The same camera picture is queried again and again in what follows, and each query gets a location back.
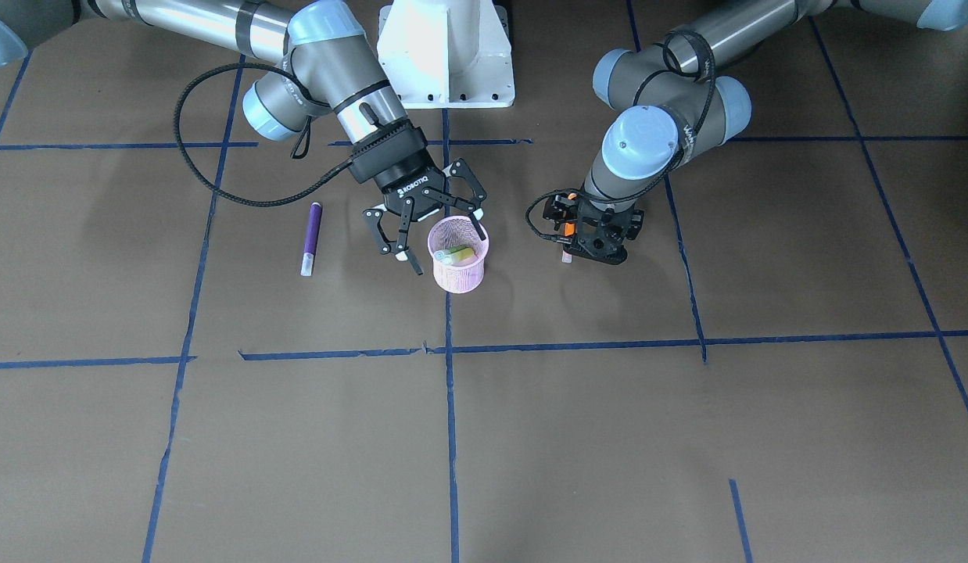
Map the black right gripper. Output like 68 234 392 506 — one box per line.
349 121 489 277

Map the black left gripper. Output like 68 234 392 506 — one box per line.
571 199 644 266

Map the orange marker pen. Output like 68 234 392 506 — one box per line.
561 222 575 264

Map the green marker pen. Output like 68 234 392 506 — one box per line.
433 245 476 266

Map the purple marker pen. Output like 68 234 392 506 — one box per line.
299 202 323 277

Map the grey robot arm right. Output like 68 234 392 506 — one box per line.
0 1 487 274

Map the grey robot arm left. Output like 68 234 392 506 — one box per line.
543 1 837 266

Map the pink mesh pen holder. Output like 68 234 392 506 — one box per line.
427 215 490 293

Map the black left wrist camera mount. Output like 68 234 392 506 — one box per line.
543 192 579 236

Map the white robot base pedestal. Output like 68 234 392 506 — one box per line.
376 1 516 110

